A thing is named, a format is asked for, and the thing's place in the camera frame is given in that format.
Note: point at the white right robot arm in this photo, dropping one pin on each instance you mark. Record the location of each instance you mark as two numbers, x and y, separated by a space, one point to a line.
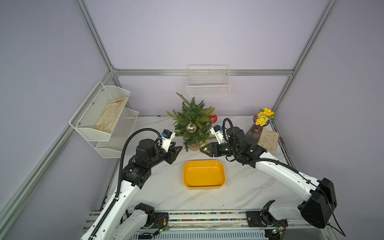
317 198

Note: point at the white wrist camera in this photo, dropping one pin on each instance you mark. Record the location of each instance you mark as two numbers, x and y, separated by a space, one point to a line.
217 131
167 137

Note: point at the yellow artificial flowers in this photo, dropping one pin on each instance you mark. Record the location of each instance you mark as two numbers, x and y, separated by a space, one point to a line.
264 116

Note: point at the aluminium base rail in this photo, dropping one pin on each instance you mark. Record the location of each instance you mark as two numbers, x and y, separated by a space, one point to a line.
227 225

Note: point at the white mesh double wall shelf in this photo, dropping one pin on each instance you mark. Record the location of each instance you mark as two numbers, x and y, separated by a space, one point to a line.
83 121

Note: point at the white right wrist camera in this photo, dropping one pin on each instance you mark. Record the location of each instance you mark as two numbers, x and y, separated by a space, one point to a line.
217 131

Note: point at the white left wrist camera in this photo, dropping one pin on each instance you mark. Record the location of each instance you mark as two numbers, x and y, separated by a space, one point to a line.
167 137

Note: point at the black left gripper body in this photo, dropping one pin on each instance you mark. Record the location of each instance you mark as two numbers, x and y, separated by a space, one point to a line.
169 157

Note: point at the yellow plastic tray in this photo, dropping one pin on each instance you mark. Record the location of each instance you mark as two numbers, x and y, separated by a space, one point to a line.
204 174

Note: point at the red glitter ball ornament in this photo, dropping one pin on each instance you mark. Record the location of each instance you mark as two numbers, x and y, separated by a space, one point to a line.
213 118

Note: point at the silver mirror ball ornament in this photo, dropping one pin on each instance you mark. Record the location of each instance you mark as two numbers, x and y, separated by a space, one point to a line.
191 127

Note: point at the shiny gold ball ornament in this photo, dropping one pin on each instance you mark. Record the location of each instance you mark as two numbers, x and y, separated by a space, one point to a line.
202 145

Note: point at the beige glove in shelf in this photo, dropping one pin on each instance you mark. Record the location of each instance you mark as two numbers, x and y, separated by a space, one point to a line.
107 121

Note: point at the purple glass vase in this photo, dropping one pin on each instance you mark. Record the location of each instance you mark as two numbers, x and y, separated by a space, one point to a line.
254 133

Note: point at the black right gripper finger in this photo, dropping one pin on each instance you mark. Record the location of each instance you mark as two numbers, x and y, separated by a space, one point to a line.
207 145
207 152

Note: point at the beige glove on table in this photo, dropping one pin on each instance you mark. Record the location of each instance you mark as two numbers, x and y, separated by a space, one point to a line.
269 141

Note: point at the white wire wall basket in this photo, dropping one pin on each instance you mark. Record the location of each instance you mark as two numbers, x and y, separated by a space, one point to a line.
208 81

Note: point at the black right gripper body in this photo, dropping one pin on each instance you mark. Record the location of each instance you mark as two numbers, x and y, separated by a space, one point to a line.
225 149

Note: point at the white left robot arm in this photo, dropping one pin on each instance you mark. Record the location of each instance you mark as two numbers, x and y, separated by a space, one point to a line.
131 180

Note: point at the small green christmas tree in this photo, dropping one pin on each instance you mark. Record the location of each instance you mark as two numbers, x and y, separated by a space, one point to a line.
196 113

